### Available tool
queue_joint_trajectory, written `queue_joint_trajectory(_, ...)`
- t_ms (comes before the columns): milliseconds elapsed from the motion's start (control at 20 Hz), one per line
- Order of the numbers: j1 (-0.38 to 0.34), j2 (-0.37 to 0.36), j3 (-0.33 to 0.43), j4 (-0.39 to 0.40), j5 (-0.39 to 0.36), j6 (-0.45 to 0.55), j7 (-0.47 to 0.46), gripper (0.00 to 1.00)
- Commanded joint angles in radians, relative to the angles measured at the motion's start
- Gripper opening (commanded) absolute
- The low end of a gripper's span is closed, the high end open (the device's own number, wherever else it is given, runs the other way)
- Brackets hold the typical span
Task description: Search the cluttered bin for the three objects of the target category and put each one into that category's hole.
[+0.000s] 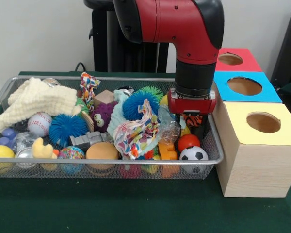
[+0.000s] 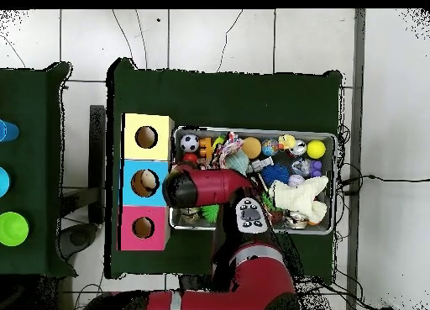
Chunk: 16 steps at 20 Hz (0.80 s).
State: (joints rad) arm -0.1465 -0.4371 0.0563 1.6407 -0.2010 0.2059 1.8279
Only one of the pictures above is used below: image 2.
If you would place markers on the large multicoloured patterned cloth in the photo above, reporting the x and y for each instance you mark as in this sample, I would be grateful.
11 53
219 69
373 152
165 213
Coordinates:
228 147

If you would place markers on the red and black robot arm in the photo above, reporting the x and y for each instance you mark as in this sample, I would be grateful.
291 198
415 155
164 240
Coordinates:
218 185

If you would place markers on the wooden box with three holes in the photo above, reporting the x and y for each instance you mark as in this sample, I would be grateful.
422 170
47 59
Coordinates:
161 148

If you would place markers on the mint green waffle cloth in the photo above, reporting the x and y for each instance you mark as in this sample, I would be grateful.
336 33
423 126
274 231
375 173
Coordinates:
238 162

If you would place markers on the small red ball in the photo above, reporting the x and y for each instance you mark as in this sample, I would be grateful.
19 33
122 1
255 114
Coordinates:
190 157

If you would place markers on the black and white soccer ball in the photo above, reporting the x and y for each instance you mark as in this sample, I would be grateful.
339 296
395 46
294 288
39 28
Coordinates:
189 143

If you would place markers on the orange foam ball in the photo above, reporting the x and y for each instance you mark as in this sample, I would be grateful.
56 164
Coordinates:
251 147

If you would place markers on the green spiky ball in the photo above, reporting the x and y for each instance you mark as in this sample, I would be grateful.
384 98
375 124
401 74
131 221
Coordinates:
211 213

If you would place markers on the blue spiky ball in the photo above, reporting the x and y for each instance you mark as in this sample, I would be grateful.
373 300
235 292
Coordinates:
275 174

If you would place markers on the dark green table cloth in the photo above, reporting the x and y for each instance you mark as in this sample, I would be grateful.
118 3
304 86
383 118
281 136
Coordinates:
235 98

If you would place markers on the yellow plush toy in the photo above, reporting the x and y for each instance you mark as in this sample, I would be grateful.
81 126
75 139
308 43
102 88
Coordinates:
287 141

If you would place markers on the cream waffle cloth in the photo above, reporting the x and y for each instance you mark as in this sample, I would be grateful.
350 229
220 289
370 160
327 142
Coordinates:
299 197

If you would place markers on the yellow tennis ball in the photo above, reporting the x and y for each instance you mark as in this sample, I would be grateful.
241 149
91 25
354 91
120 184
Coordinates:
316 149

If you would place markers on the green cloth covered side table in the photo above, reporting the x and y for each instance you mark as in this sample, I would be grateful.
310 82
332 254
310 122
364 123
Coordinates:
30 155

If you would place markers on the blue cup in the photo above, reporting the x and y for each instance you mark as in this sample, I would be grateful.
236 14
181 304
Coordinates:
8 131
4 182

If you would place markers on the green cup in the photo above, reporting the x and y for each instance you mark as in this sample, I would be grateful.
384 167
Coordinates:
13 228

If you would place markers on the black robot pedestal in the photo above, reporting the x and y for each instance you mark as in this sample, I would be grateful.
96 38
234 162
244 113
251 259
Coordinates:
195 283

